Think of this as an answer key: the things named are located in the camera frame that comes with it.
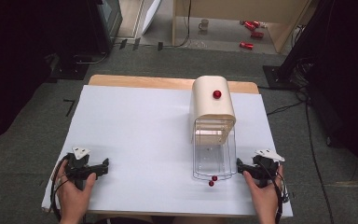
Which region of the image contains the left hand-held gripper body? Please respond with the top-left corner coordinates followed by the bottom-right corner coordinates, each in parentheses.
top-left (63, 147), bottom-right (99, 191)

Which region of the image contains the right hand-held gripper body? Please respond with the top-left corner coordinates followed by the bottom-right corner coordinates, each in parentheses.
top-left (248, 148), bottom-right (286, 189)

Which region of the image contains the clear plastic drawer red knob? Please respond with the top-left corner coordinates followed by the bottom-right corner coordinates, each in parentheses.
top-left (191, 119), bottom-right (239, 188)

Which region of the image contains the cream box with red knob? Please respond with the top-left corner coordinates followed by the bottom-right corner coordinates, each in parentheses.
top-left (189, 75), bottom-right (238, 146)

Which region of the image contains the person's left hand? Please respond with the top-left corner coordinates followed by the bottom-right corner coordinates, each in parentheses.
top-left (55, 160), bottom-right (98, 224)

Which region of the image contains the person's right hand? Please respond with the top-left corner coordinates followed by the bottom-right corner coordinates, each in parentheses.
top-left (242, 164), bottom-right (285, 224)

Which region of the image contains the white sheet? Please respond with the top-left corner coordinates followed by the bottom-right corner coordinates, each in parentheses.
top-left (41, 84), bottom-right (295, 218)

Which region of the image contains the black tape corner mark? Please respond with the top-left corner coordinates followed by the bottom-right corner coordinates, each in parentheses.
top-left (62, 98), bottom-right (76, 118)

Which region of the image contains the black stand with base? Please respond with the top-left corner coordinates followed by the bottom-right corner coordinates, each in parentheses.
top-left (262, 0), bottom-right (338, 91)

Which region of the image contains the black floor plate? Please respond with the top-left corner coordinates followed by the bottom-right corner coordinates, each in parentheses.
top-left (45, 51), bottom-right (91, 83)

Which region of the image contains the black curtain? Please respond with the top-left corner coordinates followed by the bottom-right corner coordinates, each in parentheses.
top-left (304, 0), bottom-right (358, 188)
top-left (0, 0), bottom-right (91, 148)

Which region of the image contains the grey mug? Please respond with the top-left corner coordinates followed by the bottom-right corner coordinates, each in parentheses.
top-left (198, 18), bottom-right (211, 32)

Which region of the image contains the black monitor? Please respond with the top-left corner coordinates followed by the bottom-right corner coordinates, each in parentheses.
top-left (86, 0), bottom-right (124, 54)

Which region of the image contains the white panel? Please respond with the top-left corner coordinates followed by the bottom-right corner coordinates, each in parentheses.
top-left (141, 0), bottom-right (163, 35)

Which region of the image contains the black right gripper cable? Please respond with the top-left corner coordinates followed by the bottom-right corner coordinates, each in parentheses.
top-left (260, 160), bottom-right (290, 224)

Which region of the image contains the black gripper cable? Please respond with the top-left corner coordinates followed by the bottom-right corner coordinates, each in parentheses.
top-left (260, 160), bottom-right (290, 224)
top-left (49, 154), bottom-right (71, 224)

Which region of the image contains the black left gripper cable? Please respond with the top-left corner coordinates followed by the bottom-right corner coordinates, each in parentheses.
top-left (49, 154), bottom-right (71, 224)

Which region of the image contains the black floor cable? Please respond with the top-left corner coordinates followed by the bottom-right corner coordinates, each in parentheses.
top-left (256, 83), bottom-right (337, 224)

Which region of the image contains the black hanging cable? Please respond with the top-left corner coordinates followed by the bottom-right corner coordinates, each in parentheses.
top-left (162, 0), bottom-right (192, 49)

